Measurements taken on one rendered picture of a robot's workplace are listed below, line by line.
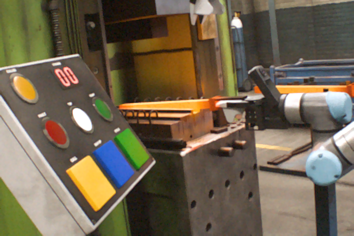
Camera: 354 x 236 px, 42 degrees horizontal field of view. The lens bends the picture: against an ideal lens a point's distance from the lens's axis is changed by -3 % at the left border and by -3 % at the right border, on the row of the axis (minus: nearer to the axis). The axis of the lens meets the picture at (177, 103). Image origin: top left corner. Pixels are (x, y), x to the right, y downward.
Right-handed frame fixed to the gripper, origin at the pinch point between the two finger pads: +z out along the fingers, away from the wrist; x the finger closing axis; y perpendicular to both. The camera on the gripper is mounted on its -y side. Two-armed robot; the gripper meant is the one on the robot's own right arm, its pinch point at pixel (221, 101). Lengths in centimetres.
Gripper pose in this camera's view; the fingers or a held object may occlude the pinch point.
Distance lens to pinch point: 129.9
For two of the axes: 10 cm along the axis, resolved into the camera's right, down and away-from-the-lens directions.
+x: 6.1, -1.9, 7.7
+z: -7.8, 0.2, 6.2
